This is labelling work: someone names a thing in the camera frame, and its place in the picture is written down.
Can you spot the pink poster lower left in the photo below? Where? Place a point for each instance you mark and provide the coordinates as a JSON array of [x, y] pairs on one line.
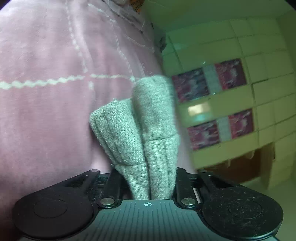
[[204, 135]]

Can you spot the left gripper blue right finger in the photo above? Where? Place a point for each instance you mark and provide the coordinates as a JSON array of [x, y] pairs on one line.
[[184, 194]]

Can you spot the pink checked bed cover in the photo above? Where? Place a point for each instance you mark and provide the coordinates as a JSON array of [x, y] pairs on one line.
[[60, 61]]

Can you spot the pink poster lower right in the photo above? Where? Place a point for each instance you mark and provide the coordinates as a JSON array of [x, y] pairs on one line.
[[241, 123]]

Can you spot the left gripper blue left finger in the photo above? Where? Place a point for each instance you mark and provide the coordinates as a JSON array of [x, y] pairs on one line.
[[109, 197]]

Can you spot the green wardrobe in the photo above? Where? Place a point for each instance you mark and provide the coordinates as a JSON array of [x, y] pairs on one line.
[[269, 151]]

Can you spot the pink poster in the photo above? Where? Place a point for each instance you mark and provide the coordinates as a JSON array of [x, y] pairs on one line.
[[204, 135], [190, 85], [230, 74], [241, 123]]

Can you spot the pink poster upper left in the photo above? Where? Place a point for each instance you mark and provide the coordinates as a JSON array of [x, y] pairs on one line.
[[190, 85]]

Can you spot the grey knit pants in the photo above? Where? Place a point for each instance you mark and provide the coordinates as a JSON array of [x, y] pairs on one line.
[[139, 136]]

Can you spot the pink poster upper right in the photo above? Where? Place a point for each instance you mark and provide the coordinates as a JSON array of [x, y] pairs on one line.
[[230, 74]]

